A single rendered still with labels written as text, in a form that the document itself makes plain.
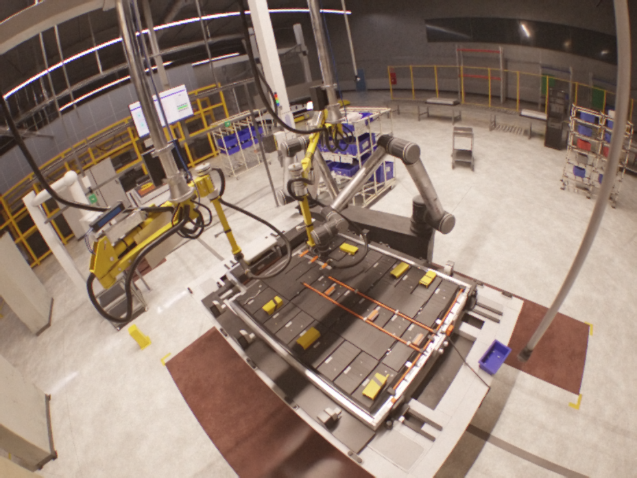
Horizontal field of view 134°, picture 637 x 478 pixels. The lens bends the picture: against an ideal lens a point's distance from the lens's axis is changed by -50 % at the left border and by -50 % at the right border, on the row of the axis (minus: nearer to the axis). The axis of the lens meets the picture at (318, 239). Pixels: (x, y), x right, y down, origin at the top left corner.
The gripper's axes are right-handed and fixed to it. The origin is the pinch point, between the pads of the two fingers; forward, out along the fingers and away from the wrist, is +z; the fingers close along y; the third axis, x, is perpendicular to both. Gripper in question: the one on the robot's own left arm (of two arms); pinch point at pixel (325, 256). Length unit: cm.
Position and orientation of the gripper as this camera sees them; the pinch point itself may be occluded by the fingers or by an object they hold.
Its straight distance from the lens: 222.6
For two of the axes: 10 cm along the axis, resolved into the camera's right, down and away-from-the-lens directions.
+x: -5.7, -6.5, 5.0
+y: 8.1, -5.5, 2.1
